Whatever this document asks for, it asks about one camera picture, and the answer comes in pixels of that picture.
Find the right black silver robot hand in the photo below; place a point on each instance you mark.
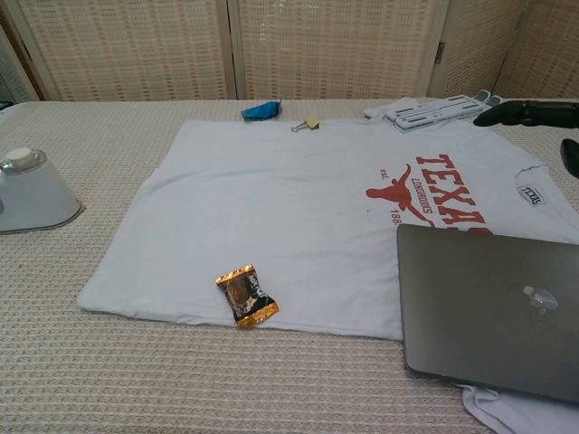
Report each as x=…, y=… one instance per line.
x=529, y=113

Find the white steam iron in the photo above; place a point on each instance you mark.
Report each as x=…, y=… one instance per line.
x=36, y=194

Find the white Texas print T-shirt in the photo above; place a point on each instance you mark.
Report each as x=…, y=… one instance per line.
x=271, y=203

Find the white folding laptop stand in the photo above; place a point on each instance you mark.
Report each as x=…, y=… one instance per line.
x=434, y=110

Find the grey closed laptop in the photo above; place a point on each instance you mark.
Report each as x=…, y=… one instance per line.
x=488, y=312

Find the yellow binder clip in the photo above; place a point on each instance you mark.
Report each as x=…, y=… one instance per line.
x=311, y=122

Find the beige wicker folding screen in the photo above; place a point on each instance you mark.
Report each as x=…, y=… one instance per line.
x=316, y=45

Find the blue plastic packet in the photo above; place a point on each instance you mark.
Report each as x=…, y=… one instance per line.
x=261, y=111

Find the brown gold snack packet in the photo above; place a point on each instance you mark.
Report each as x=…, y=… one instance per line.
x=246, y=296

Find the beige woven tablecloth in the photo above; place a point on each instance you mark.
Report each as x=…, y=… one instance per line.
x=135, y=370

